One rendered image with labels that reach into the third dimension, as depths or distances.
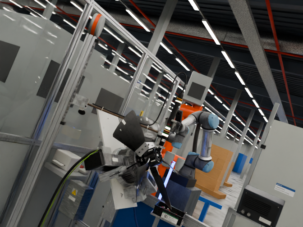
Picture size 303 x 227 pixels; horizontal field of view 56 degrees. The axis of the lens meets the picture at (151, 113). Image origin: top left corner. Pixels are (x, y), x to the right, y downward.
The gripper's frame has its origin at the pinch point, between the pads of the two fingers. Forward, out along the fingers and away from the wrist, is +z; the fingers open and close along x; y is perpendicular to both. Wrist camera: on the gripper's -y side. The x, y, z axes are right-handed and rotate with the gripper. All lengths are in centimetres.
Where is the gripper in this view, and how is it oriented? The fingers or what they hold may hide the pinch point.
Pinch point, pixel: (169, 118)
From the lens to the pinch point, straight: 197.7
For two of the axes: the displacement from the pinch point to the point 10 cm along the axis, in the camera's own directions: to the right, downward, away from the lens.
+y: -3.8, 9.2, -0.4
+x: -8.2, -3.1, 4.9
